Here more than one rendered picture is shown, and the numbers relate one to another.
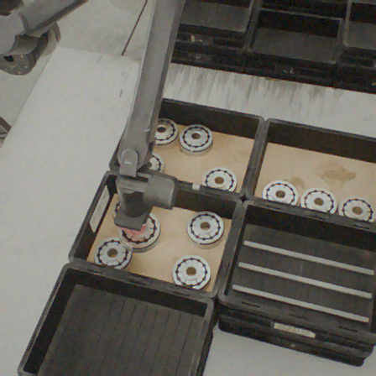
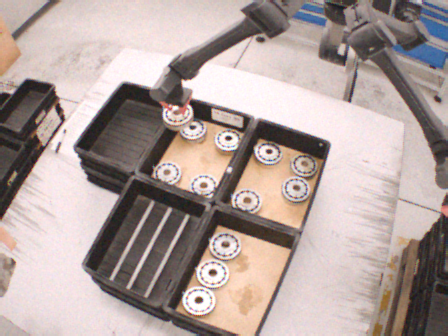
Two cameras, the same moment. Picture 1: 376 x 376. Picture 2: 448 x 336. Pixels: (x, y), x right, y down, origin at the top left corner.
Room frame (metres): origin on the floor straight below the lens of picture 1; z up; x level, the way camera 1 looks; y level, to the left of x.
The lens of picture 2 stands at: (0.89, -0.85, 2.09)
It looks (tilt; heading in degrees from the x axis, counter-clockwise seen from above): 54 degrees down; 93
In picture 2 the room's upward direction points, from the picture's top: straight up
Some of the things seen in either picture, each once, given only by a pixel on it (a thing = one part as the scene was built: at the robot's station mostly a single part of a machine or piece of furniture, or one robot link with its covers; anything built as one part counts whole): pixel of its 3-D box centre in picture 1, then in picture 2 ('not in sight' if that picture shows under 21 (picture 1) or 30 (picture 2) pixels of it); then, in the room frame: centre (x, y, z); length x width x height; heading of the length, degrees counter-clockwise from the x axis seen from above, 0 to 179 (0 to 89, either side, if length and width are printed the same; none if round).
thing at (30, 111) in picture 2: not in sight; (32, 126); (-0.40, 0.66, 0.37); 0.40 x 0.30 x 0.45; 72
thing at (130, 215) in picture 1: (133, 202); (174, 88); (0.68, 0.12, 1.17); 0.10 x 0.07 x 0.07; 159
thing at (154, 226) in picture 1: (138, 228); (177, 113); (0.69, 0.12, 1.04); 0.10 x 0.10 x 0.01
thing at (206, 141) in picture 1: (195, 137); (296, 189); (1.10, -0.04, 0.86); 0.10 x 0.10 x 0.01
